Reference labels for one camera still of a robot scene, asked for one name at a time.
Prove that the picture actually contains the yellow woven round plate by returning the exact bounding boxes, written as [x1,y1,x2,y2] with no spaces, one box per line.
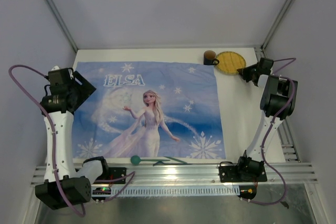
[215,51,247,75]

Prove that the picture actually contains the blue pink Elsa cloth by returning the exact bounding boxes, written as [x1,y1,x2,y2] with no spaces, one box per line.
[72,61,226,159]

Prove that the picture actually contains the teal plastic spoon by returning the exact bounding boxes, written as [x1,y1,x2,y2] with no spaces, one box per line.
[130,155,169,166]

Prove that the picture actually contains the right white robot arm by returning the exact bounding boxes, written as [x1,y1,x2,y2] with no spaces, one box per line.
[235,58,298,181]

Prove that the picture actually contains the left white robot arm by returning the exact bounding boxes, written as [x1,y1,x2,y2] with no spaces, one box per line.
[35,66,110,210]

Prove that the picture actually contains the brown paper cup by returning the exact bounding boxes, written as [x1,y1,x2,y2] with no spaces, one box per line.
[203,50,219,66]

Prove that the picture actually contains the dark teal plastic fork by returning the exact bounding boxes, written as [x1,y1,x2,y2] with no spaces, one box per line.
[153,161,191,167]

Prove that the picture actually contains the teal plastic knife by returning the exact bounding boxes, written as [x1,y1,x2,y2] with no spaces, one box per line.
[165,156,189,165]

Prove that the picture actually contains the right aluminium side rail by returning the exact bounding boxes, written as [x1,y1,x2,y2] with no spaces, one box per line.
[247,48,298,161]

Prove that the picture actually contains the aluminium front rail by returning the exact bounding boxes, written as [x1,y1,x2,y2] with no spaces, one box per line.
[30,163,318,187]

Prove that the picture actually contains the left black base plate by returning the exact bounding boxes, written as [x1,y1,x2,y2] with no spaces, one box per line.
[97,167,127,184]

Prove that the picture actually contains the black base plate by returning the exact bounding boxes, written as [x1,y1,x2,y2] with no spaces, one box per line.
[218,161,268,183]
[97,167,127,184]

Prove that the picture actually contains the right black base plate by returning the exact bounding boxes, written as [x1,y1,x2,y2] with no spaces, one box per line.
[218,161,268,183]

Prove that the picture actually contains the white slotted cable duct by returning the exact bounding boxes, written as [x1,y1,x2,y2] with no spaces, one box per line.
[118,184,240,197]

